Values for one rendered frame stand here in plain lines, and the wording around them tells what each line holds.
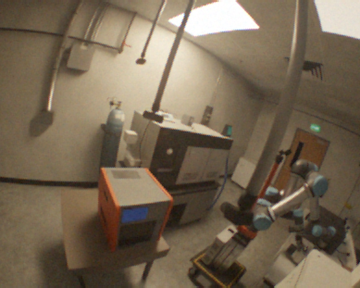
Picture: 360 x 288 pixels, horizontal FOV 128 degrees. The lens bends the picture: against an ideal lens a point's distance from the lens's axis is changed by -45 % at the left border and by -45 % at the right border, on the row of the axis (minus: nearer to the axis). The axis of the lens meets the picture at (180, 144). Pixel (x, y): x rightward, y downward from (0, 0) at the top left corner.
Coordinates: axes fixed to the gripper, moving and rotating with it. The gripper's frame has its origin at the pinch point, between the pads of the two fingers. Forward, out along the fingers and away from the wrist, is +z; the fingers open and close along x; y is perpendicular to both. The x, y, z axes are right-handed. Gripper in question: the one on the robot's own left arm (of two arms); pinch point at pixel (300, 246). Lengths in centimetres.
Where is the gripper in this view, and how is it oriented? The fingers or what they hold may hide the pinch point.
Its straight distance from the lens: 145.8
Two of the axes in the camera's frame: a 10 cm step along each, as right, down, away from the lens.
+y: 6.2, -3.1, -7.2
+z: 1.4, 9.5, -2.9
